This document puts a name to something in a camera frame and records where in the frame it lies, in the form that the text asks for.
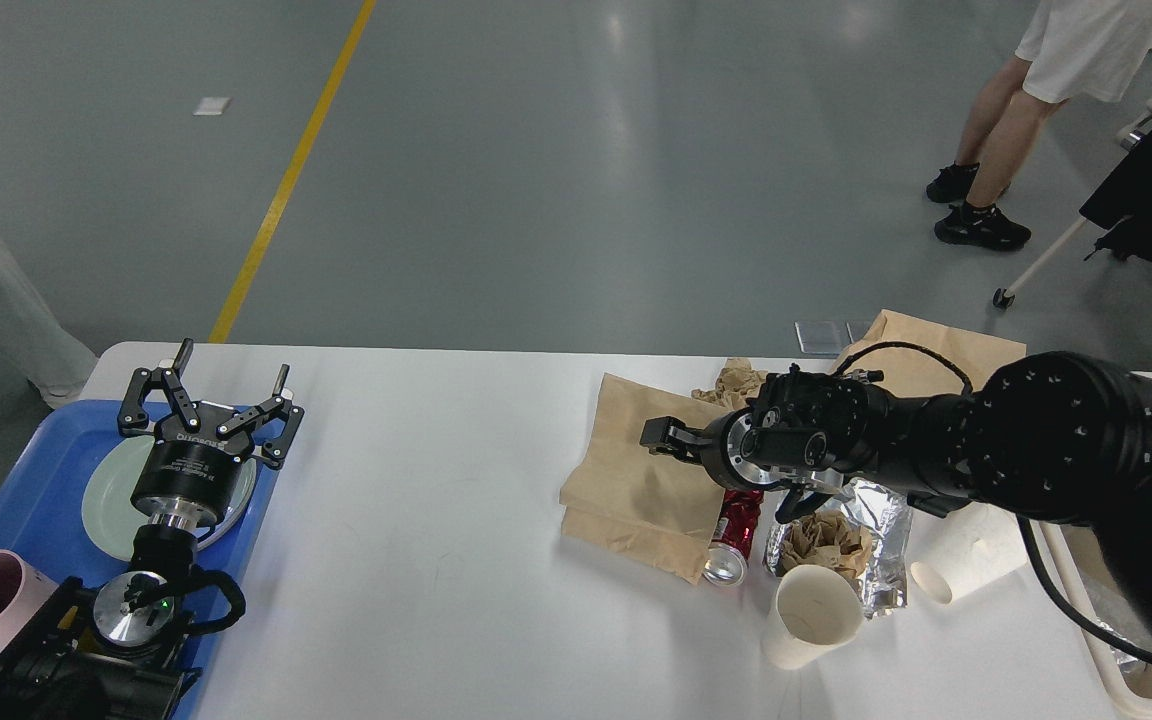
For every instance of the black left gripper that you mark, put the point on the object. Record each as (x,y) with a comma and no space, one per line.
(194,478)

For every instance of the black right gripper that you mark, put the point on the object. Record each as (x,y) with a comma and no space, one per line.
(719,448)

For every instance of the large brown paper bag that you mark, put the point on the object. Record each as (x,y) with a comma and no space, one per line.
(652,509)

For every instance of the green plate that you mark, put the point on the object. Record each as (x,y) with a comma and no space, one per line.
(109,518)

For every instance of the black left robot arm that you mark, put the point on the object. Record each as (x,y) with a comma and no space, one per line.
(118,651)

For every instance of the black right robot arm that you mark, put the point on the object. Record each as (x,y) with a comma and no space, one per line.
(1058,437)

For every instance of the crumpled brown paper ball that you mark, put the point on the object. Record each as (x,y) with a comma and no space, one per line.
(736,383)

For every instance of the crushed red soda can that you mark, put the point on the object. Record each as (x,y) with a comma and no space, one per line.
(731,543)

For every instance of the crumpled paper on foil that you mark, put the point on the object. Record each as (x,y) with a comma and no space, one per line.
(828,540)

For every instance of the silver foil bag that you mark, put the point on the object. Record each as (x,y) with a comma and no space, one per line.
(883,587)

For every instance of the person in white trousers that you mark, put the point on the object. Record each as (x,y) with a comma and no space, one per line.
(50,358)

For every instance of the small white paper cup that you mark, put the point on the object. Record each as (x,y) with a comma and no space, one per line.
(969,549)

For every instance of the black sneakers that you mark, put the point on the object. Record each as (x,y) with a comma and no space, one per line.
(965,224)

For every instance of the crumpled foil in bin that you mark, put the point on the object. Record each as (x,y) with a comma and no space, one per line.
(1129,628)

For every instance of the beige plastic bin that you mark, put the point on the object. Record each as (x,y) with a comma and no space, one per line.
(1081,574)

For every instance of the passer-by in white shorts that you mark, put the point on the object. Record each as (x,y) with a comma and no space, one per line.
(1071,48)

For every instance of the white wheeled rack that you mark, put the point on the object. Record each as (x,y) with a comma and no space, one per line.
(1046,255)

